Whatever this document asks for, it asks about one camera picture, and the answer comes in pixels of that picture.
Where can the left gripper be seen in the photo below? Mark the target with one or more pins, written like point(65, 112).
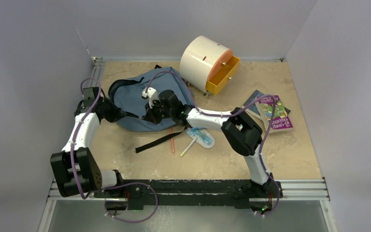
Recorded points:
point(116, 113)

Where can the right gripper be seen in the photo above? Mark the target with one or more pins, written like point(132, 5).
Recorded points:
point(151, 115)

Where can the blue backpack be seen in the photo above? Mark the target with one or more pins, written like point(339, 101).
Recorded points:
point(127, 95)

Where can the purple children's book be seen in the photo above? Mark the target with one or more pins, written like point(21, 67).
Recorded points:
point(274, 114)

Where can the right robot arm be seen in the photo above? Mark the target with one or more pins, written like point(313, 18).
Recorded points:
point(241, 131)

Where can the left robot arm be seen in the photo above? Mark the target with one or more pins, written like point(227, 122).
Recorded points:
point(74, 167)

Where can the blister pack with blue items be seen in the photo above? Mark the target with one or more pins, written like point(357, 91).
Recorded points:
point(201, 136)

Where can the white marker pen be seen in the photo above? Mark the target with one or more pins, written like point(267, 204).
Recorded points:
point(188, 147)

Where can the cream round drawer cabinet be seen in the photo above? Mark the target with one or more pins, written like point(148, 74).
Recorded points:
point(201, 60)

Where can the yellow open drawer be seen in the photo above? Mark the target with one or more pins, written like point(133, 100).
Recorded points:
point(222, 77)

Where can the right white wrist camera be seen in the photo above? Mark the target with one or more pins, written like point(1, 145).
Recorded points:
point(150, 94)

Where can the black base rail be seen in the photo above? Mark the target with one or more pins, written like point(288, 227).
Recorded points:
point(239, 193)

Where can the aluminium frame rail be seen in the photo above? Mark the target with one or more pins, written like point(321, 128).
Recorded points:
point(293, 190)

